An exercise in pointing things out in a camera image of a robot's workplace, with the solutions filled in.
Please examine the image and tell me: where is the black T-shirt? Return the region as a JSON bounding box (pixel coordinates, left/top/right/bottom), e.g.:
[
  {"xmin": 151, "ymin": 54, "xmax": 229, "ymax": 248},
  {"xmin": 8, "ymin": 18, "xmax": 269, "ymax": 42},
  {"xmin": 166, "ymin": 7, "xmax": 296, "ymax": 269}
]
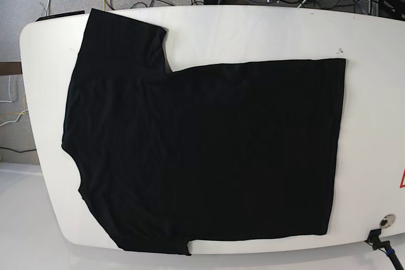
[{"xmin": 61, "ymin": 9, "xmax": 346, "ymax": 255}]

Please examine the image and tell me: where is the red warning triangle sticker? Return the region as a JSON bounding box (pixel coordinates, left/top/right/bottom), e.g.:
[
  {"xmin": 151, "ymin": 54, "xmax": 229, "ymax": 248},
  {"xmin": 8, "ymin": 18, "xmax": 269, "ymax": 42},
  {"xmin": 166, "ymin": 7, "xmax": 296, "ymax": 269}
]
[{"xmin": 399, "ymin": 170, "xmax": 405, "ymax": 188}]

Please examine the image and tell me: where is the silver table grommet right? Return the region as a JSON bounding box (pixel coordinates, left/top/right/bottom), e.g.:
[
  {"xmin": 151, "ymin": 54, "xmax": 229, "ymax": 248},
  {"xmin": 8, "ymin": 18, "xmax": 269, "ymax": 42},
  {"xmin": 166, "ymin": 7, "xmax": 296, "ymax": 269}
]
[{"xmin": 379, "ymin": 214, "xmax": 396, "ymax": 229}]

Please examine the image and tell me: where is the white cable at left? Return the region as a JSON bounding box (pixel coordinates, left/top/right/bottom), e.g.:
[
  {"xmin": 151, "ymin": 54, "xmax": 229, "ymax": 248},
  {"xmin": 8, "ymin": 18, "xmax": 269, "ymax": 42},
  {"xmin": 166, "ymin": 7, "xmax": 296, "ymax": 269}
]
[{"xmin": 0, "ymin": 75, "xmax": 26, "ymax": 126}]

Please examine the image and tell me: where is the black clamp with cable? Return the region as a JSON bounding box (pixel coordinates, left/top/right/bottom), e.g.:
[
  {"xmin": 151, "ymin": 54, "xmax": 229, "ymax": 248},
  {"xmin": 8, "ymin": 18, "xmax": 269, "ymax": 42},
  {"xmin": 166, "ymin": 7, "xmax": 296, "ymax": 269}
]
[{"xmin": 364, "ymin": 228, "xmax": 404, "ymax": 270}]

